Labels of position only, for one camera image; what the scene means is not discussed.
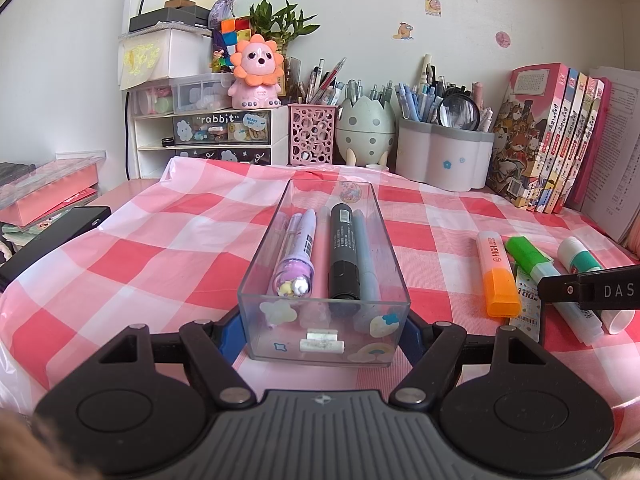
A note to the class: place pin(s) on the orange animal wall sticker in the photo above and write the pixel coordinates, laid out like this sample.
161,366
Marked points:
404,31

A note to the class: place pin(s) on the pink checked tablecloth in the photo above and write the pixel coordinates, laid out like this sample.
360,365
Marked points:
165,260

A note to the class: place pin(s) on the purple capsule-end pen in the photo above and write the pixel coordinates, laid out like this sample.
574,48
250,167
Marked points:
305,245

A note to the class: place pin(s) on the pink folder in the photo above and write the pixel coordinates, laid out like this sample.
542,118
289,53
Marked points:
592,145

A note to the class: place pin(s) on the pens in pink holder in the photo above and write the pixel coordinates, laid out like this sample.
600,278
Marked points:
320,85

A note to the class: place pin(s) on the pink perforated pen holder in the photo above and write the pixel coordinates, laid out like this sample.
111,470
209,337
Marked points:
312,135

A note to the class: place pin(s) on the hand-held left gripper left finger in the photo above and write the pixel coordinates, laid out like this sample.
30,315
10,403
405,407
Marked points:
234,336

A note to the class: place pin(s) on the small brown box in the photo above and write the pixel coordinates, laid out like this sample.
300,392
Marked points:
180,3

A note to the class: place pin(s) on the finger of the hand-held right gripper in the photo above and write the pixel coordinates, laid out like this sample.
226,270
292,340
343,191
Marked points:
560,290

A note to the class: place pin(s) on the pink lion toy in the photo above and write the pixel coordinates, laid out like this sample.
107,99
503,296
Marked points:
256,72

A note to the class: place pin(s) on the orange highlighter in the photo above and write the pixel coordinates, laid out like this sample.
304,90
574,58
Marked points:
497,275

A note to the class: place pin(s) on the black marker pen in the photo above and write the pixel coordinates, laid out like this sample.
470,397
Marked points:
342,250

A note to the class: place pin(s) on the light blue marker pen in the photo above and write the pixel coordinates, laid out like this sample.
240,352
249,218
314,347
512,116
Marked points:
364,255

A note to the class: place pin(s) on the green capped highlighter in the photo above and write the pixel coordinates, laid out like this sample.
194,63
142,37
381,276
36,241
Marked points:
525,255

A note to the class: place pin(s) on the black flat box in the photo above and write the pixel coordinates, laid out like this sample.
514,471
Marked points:
167,19

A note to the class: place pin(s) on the small colourful figurine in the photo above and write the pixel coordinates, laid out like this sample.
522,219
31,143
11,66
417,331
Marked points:
220,60

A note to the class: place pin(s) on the white flower-shaped pen holder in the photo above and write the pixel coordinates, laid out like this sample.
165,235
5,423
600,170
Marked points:
440,157

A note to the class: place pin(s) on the pink flat box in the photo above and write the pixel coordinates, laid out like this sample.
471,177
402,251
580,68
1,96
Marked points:
50,190

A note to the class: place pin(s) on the pens in egg holder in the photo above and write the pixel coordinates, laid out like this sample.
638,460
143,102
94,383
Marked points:
357,91

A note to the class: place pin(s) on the clear storage box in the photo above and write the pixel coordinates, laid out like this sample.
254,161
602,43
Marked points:
202,92

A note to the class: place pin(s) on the pens in white holder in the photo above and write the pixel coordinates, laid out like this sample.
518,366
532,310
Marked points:
412,100

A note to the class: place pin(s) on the black phone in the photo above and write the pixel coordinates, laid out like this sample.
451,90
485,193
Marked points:
55,240

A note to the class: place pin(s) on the green white glue stick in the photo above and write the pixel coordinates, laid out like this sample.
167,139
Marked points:
582,257

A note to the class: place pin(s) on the clear container with round items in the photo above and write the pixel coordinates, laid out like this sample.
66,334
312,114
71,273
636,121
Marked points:
150,102

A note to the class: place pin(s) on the white storage box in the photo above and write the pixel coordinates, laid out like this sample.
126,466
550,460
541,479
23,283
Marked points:
182,52

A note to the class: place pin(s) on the white drawer organizer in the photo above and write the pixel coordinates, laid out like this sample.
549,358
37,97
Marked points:
150,152

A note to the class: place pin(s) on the glass vase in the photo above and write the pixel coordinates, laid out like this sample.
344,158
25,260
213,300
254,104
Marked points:
292,77

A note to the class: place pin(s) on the colourful puzzle cube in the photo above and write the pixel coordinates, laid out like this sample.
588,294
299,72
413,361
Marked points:
235,30

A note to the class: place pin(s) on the black magnifying glass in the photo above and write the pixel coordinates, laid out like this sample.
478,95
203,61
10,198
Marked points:
457,112

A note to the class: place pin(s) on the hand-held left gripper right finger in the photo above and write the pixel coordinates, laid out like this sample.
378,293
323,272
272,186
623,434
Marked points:
412,336

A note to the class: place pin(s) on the clear plastic organizer box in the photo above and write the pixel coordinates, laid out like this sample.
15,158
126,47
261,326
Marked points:
390,280

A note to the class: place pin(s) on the clear purple mechanical pencil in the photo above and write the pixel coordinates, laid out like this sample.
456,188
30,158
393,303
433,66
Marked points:
289,232

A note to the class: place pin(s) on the pink striped bag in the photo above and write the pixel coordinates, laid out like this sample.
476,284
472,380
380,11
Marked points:
634,235

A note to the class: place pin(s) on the open paper book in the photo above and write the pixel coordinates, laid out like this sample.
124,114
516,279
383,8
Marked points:
617,150

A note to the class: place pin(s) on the dark grey pouch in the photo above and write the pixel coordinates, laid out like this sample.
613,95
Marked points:
15,172

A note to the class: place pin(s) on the stack of notebooks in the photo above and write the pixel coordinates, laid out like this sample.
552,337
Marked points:
45,225

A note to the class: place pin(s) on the green bamboo plant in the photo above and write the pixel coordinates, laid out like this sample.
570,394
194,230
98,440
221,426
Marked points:
280,22

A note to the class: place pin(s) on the egg-shaped pen holder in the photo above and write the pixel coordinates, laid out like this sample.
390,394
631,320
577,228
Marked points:
365,130

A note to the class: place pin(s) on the round pink wall sticker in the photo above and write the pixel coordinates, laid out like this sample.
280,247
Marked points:
502,39
433,4

